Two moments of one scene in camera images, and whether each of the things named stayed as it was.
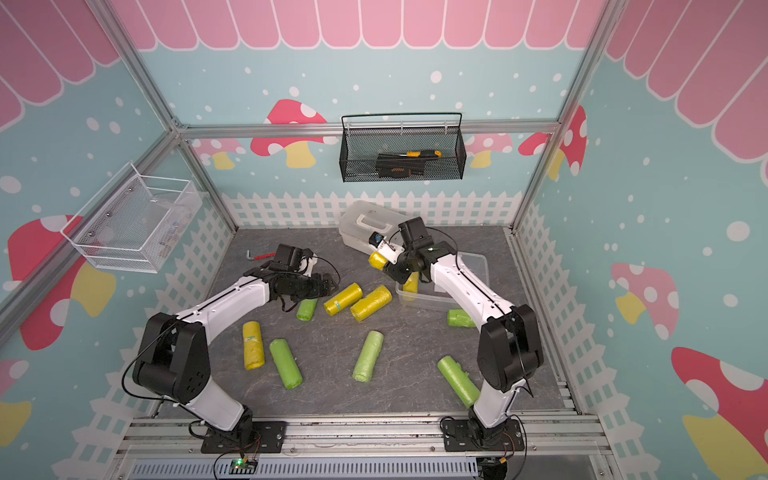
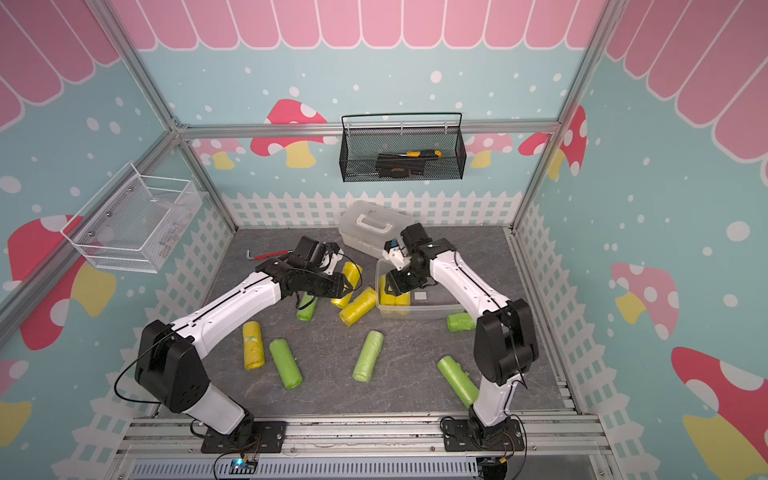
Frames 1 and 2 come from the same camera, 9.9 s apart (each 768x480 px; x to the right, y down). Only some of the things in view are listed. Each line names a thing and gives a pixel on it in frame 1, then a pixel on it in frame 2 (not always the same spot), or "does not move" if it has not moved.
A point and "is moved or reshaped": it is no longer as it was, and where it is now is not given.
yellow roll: x=412 y=283 is moved or reshaped
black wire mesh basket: x=402 y=146 does not move
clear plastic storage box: x=429 y=294 is moved or reshaped
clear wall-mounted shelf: x=133 y=223 does not move
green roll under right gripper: x=459 y=318 does not move
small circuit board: x=245 y=466 does not move
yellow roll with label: x=346 y=297 is moved or reshaped
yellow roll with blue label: x=377 y=260 -> x=403 y=300
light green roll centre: x=368 y=356 does not move
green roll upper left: x=306 y=309 does not move
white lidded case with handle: x=359 y=219 does not move
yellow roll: x=370 y=303 is moved or reshaped
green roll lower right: x=460 y=379 does not move
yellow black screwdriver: x=416 y=154 does not move
